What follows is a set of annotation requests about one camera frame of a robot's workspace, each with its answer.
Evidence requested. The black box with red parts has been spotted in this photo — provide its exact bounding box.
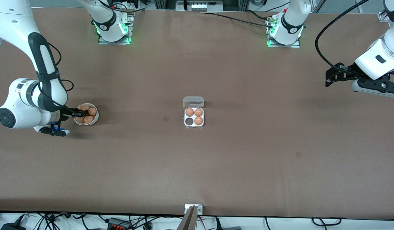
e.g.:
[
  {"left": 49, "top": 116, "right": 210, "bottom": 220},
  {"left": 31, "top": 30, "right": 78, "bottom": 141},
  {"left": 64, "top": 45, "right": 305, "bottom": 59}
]
[{"left": 107, "top": 218, "right": 132, "bottom": 230}]

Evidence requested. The long black table cable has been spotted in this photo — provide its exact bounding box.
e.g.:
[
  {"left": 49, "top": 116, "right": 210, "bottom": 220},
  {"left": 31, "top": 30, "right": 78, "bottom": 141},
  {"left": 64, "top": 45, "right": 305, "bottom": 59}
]
[{"left": 197, "top": 11, "right": 275, "bottom": 28}]

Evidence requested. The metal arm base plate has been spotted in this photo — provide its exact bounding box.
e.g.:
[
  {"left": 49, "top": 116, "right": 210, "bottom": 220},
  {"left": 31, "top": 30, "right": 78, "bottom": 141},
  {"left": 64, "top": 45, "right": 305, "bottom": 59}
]
[
  {"left": 266, "top": 14, "right": 301, "bottom": 48},
  {"left": 98, "top": 14, "right": 134, "bottom": 45}
]

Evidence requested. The black power adapter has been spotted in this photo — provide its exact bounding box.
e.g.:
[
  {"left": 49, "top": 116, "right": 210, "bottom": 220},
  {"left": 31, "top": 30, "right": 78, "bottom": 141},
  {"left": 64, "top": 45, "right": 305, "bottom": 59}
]
[{"left": 0, "top": 223, "right": 27, "bottom": 230}]

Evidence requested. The white round bowl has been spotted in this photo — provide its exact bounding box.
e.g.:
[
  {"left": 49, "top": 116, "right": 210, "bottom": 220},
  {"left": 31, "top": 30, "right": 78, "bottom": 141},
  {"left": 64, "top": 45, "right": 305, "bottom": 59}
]
[{"left": 73, "top": 103, "right": 99, "bottom": 126}]

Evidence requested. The small metal bracket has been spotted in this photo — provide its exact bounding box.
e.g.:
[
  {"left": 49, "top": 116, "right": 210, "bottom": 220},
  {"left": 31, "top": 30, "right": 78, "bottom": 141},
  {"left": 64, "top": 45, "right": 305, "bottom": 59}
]
[{"left": 185, "top": 204, "right": 203, "bottom": 215}]

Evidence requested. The grey electrical box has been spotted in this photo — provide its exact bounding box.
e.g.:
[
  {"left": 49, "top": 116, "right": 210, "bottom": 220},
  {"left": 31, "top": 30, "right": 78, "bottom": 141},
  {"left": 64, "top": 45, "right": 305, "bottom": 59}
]
[{"left": 187, "top": 0, "right": 224, "bottom": 12}]

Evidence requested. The clear plastic egg box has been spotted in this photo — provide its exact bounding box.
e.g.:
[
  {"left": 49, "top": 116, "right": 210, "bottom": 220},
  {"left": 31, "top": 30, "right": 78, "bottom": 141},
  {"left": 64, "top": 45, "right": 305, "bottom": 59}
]
[{"left": 183, "top": 96, "right": 205, "bottom": 129}]

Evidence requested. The black looped floor cable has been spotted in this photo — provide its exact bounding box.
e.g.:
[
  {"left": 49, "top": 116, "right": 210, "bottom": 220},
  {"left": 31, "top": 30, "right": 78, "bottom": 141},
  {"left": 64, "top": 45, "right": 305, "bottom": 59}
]
[{"left": 312, "top": 217, "right": 342, "bottom": 226}]

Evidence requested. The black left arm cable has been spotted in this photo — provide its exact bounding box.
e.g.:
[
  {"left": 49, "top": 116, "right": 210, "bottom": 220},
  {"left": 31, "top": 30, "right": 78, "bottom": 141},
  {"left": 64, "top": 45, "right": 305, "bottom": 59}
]
[{"left": 314, "top": 0, "right": 370, "bottom": 71}]

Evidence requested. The grey camera mount bar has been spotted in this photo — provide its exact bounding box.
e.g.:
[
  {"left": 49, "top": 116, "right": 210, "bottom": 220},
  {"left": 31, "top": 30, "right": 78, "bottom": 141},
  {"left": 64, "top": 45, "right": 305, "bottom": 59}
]
[{"left": 177, "top": 205, "right": 199, "bottom": 230}]

